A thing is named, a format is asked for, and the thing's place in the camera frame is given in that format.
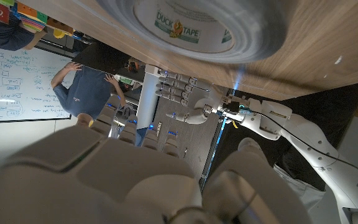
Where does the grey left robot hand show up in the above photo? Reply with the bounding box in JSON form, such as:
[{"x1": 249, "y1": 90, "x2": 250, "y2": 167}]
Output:
[{"x1": 155, "y1": 68, "x2": 233, "y2": 126}]

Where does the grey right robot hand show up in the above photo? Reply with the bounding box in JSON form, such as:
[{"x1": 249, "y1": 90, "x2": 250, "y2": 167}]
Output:
[{"x1": 0, "y1": 95, "x2": 314, "y2": 224}]

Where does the person in blue t-shirt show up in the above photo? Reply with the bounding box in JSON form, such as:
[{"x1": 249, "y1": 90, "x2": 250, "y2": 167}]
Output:
[{"x1": 50, "y1": 62, "x2": 127, "y2": 128}]

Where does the whiteboard with writing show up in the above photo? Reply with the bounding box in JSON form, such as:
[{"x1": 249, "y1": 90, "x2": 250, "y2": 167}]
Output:
[{"x1": 0, "y1": 45, "x2": 73, "y2": 124}]

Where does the person in dark polo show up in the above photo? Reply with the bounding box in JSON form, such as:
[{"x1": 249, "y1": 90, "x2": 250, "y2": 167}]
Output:
[{"x1": 0, "y1": 14, "x2": 48, "y2": 52}]

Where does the grey duct tape roll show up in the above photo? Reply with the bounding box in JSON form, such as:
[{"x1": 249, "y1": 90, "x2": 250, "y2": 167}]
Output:
[{"x1": 95, "y1": 0, "x2": 289, "y2": 65}]

